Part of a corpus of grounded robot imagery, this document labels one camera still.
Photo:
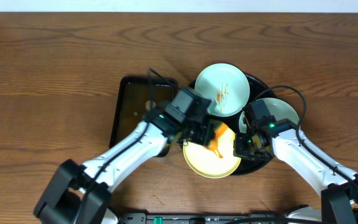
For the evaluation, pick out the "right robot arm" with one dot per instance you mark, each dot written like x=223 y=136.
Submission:
x=337 y=186

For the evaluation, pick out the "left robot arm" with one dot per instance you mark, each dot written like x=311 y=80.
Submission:
x=82 y=193

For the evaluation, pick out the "orange green scrub sponge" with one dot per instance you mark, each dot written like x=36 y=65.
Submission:
x=213 y=144

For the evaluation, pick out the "yellow plate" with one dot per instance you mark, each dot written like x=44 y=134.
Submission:
x=207 y=164

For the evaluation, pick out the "black rectangular water tray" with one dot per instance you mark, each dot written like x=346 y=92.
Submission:
x=135 y=98

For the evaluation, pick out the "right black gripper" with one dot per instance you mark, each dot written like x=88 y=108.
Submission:
x=239 y=150

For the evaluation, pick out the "light blue plate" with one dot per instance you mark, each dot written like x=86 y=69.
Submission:
x=278 y=108
x=227 y=85

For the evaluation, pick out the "black round serving tray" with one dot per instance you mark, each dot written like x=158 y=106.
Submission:
x=245 y=167

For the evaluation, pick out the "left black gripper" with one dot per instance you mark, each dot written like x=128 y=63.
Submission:
x=204 y=133

